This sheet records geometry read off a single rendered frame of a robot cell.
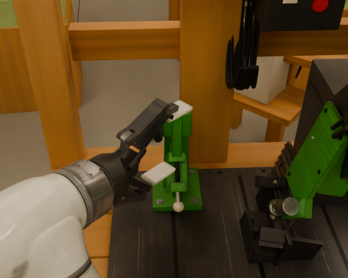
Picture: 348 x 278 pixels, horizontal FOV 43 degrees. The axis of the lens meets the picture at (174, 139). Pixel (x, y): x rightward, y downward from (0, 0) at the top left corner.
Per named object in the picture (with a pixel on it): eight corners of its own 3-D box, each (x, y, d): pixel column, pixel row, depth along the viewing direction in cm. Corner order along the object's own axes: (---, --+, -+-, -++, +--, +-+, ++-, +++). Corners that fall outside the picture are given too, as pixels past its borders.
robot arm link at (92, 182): (92, 194, 56) (123, 176, 61) (44, 159, 60) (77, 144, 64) (84, 244, 61) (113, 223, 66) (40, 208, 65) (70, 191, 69)
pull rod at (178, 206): (184, 214, 110) (184, 198, 107) (173, 214, 110) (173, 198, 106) (182, 198, 114) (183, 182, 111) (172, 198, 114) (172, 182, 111)
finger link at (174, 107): (152, 116, 71) (156, 100, 69) (170, 107, 75) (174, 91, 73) (159, 120, 70) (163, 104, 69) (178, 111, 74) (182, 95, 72)
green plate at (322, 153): (333, 217, 94) (387, 143, 81) (297, 212, 92) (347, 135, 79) (317, 180, 103) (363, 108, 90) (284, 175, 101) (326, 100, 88)
